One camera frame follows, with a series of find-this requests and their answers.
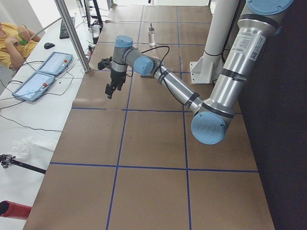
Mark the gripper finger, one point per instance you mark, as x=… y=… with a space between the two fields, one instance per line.
x=110 y=88
x=119 y=86

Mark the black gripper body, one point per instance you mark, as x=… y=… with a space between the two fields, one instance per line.
x=117 y=76

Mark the clear glass sauce bottle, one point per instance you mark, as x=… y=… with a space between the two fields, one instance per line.
x=151 y=35

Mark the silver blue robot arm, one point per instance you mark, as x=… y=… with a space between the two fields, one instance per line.
x=258 y=20

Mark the silver digital kitchen scale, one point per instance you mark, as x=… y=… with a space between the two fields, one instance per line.
x=147 y=76

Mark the black clamp stand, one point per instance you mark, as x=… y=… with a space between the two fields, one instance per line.
x=94 y=22

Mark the upper blue teach pendant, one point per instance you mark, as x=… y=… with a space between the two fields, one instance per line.
x=55 y=63

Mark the blue teach pendant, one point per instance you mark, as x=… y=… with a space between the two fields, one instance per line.
x=34 y=87
x=55 y=63

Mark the black keyboard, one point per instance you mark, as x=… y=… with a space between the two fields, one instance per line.
x=63 y=31

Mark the lower blue teach pendant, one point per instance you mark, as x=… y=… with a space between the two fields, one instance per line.
x=34 y=87

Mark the black computer mouse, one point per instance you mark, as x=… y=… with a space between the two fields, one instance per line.
x=48 y=45

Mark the white crumpled plastic bag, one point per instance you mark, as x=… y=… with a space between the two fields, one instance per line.
x=33 y=148

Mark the person in yellow shirt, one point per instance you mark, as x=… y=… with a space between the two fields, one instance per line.
x=16 y=44

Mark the red cylinder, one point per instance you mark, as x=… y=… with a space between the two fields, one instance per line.
x=9 y=209

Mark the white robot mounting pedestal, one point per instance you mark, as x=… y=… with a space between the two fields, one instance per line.
x=210 y=65

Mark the aluminium frame post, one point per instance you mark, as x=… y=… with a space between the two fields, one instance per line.
x=62 y=8

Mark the black camera tripod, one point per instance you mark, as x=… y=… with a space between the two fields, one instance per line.
x=7 y=160

